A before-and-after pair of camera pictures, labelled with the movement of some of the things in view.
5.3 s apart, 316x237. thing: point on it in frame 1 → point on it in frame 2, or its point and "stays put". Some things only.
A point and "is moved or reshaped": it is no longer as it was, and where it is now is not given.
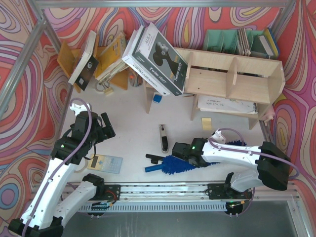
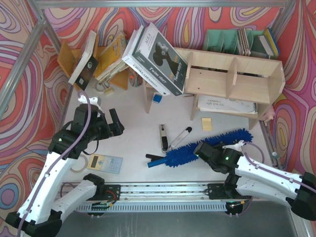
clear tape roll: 82,169 stays put
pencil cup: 135,80 stays put
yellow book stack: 112,60 stays put
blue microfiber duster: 171,166 is moved or reshaped
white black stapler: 163,138 stays put
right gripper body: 176,150 → 201,150
